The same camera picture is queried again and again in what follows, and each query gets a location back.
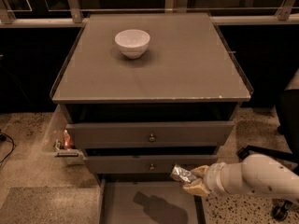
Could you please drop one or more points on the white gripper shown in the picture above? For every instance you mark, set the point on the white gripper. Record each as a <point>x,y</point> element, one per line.
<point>213,177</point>

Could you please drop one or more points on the crushed silver redbull can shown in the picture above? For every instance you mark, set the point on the crushed silver redbull can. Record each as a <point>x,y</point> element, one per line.
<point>182,175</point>

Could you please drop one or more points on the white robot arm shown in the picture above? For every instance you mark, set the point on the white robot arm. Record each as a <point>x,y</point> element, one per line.
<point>257,175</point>

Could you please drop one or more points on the grey bottom drawer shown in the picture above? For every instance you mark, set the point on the grey bottom drawer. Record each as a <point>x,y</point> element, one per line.
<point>140,200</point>

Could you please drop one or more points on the grey drawer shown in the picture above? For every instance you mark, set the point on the grey drawer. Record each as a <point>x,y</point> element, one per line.
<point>140,200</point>
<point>149,125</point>
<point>142,160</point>

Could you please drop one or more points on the grey middle drawer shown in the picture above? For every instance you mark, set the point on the grey middle drawer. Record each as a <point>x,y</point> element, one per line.
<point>142,160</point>

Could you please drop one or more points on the grey drawer cabinet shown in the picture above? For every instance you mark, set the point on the grey drawer cabinet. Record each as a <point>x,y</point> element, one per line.
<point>186,62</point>

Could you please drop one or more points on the grey top drawer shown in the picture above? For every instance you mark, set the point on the grey top drawer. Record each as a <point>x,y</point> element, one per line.
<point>149,125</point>

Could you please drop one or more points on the black office chair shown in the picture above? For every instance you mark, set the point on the black office chair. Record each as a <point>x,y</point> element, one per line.
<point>287,107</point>

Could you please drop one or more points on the orange snack packet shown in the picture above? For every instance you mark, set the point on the orange snack packet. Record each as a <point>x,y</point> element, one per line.
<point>68,143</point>

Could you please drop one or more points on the clear plastic side bin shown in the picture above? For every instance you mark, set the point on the clear plastic side bin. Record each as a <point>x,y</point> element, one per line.
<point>54,139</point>

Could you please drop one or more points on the white ceramic bowl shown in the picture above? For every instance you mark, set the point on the white ceramic bowl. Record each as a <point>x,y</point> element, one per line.
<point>132,43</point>

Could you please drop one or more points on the grey floor mat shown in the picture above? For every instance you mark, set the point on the grey floor mat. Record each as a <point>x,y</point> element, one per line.
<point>50,205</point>

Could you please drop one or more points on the metal window railing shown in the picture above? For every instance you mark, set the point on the metal window railing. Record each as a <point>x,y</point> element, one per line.
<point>223,12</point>

